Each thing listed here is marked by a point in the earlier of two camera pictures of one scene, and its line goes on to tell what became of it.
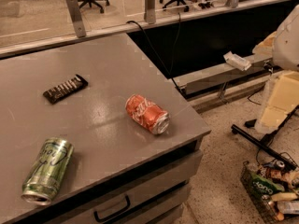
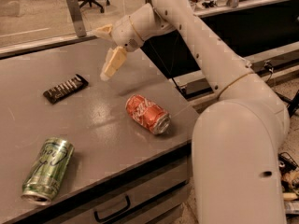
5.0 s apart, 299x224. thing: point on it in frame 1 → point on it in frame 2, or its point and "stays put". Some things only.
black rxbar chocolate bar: [65, 89] stays put
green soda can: [44, 176] stays put
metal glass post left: [76, 16] stays put
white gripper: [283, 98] → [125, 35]
